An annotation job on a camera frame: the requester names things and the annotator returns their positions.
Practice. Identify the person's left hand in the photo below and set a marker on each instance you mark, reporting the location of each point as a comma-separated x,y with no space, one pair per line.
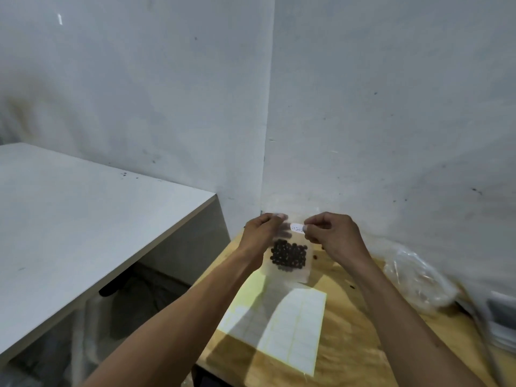
254,239

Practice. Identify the person's right hand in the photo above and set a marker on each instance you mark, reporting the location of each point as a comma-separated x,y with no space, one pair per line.
340,239

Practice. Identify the person's right thumb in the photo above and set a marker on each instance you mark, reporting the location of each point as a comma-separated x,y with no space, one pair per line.
311,234

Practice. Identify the person's left thumb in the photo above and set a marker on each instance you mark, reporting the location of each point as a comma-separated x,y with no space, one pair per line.
274,219

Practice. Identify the small white label sticker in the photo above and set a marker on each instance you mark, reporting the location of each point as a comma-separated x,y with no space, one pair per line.
297,228

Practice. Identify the clear plastic zip bag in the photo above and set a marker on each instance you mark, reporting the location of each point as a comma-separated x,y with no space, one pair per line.
296,215

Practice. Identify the person's right forearm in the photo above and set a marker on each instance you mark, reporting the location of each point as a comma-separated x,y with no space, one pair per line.
403,330

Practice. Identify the person's left forearm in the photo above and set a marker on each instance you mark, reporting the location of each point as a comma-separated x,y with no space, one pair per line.
181,330

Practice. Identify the pile of dark round beads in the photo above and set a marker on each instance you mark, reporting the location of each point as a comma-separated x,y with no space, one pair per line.
289,255

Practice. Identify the sheet of white labels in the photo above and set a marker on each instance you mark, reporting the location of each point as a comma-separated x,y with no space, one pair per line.
290,326

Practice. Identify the heap of clear plastic bags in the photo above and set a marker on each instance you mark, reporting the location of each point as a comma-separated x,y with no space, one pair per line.
419,278

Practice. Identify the white desk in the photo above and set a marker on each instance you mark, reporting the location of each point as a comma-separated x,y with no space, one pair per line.
80,221

